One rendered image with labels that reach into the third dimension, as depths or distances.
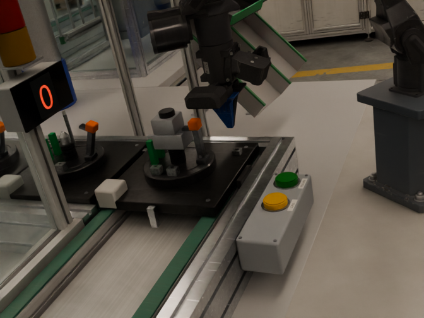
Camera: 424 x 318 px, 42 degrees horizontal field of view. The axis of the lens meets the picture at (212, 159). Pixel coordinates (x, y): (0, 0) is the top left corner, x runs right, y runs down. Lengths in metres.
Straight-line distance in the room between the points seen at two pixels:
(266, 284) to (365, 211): 0.26
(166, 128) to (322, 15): 4.08
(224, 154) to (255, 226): 0.26
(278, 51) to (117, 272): 0.74
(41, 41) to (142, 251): 1.07
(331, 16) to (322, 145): 3.74
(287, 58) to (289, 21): 3.63
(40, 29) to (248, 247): 1.22
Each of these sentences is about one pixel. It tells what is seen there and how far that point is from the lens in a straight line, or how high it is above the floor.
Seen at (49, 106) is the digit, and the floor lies 1.19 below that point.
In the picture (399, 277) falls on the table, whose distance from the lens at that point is 0.92.
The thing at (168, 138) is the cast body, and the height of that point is 1.05.
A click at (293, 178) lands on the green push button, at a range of 0.97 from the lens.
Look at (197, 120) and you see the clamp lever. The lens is 1.00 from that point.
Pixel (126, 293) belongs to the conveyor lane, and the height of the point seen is 0.92.
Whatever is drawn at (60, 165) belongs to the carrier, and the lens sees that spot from 1.15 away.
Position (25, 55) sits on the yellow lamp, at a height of 1.27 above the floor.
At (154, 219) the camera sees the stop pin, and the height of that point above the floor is 0.94.
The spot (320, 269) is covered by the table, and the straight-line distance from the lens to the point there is 0.94.
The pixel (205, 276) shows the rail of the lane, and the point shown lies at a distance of 0.80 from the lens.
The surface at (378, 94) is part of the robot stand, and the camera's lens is 1.04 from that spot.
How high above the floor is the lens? 1.45
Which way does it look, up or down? 26 degrees down
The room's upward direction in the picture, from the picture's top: 11 degrees counter-clockwise
